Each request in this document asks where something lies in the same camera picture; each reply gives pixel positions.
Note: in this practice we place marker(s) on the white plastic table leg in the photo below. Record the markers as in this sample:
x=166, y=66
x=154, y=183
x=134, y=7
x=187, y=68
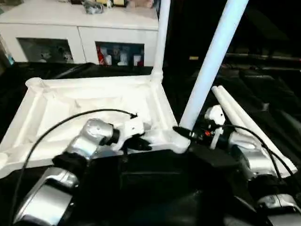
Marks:
x=211, y=58
x=251, y=122
x=228, y=110
x=161, y=35

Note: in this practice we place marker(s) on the black plastic mat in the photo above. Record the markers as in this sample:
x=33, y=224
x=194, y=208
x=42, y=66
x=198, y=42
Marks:
x=152, y=188

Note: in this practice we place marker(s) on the white plastic table top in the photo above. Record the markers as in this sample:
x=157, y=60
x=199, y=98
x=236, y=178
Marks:
x=70, y=101

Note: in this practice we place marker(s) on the red bottle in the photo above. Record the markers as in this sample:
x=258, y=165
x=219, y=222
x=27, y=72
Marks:
x=100, y=55

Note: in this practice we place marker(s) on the small white cup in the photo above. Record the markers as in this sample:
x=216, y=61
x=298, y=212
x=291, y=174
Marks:
x=137, y=60

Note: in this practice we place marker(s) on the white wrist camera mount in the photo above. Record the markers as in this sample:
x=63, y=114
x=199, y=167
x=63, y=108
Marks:
x=216, y=115
x=132, y=128

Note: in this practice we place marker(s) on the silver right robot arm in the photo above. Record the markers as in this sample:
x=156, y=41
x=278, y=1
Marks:
x=256, y=160

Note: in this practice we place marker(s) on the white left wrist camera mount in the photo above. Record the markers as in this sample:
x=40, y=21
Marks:
x=132, y=128

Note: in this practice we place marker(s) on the white cabinet with glass doors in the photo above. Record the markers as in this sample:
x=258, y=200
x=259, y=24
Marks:
x=58, y=28

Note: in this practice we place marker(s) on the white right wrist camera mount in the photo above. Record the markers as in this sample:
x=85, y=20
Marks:
x=216, y=115

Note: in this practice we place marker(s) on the dark patterned jar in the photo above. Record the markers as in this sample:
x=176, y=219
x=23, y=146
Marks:
x=92, y=7

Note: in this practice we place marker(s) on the small white label sticker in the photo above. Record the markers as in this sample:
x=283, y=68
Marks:
x=194, y=57

